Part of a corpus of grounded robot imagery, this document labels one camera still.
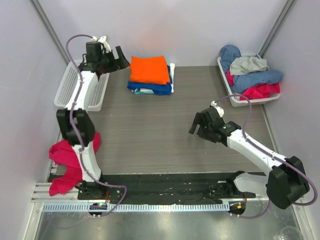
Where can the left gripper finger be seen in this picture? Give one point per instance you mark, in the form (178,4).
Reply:
(111,63)
(121,61)

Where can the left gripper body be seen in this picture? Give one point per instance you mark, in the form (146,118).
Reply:
(111,60)

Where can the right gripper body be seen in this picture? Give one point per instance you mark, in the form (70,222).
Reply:
(202,123)

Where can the orange t-shirt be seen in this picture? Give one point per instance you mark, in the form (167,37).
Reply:
(150,70)

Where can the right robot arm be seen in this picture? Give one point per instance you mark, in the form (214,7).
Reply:
(284,181)

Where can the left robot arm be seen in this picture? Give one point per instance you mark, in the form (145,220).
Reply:
(74,122)

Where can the folded teal t-shirt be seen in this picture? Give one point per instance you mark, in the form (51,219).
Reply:
(143,92)

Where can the white plastic bin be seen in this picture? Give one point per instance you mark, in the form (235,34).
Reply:
(235,100)

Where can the folded blue t-shirt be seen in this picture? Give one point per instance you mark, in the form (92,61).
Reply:
(160,88)

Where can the white perforated plastic basket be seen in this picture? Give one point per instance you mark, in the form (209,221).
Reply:
(68,85)

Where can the folded white t-shirt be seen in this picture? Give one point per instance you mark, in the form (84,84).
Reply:
(172,72)

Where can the pink t-shirt in bin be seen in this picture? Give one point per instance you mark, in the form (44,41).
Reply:
(258,92)

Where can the blue checkered shirt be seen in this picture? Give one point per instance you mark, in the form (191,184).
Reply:
(241,83)

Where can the grey t-shirt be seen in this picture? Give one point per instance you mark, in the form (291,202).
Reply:
(248,64)

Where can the pink cloth on table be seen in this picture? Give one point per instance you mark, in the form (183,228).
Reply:
(62,153)

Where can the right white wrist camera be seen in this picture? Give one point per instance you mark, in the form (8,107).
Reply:
(220,110)

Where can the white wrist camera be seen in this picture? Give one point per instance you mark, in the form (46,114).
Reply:
(104,41)
(220,110)

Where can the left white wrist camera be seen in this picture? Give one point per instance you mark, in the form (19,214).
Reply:
(104,41)

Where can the left corner metal post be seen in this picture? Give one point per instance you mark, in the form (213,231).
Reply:
(49,29)

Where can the corner metal post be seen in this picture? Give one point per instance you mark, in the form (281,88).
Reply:
(284,13)
(49,29)

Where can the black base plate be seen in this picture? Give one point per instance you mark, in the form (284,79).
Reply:
(164,189)

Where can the white slotted cable duct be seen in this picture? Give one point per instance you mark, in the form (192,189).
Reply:
(99,207)

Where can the right corner metal post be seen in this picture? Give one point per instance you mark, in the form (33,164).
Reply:
(284,13)

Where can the aluminium rail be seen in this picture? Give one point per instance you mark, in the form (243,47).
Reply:
(44,192)

